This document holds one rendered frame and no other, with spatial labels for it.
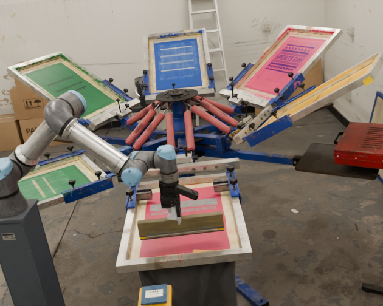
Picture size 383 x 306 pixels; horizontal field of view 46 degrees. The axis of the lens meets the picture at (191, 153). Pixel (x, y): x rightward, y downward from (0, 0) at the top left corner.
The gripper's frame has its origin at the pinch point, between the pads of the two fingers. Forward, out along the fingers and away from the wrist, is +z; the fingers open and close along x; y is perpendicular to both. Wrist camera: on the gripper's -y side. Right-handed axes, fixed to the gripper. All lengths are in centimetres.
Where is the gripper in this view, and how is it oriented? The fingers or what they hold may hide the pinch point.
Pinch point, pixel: (180, 219)
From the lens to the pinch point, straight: 201.4
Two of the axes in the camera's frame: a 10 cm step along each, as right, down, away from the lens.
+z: 1.0, 9.1, 3.9
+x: 0.2, 3.9, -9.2
